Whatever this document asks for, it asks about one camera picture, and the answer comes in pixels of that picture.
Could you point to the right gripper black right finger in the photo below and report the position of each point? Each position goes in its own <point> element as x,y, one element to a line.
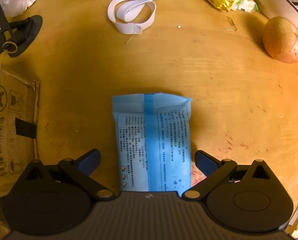
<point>242,198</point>

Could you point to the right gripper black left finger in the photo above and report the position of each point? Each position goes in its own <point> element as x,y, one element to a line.
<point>51,199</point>

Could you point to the blue wet wipes pack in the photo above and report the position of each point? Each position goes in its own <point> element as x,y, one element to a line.
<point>153,142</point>

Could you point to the open cardboard tray box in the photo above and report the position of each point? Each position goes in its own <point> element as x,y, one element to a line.
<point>18,120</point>

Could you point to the red apple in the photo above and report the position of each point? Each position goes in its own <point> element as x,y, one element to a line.
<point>280,40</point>

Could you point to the black phone stand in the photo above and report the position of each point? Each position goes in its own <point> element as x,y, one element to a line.
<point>15,37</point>

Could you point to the metal paper clip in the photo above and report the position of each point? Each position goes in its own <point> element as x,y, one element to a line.
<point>232,26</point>

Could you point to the green tissue pack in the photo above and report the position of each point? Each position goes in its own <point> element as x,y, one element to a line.
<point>245,5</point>

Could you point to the white elastic band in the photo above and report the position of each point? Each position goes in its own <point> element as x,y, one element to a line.
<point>122,13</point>

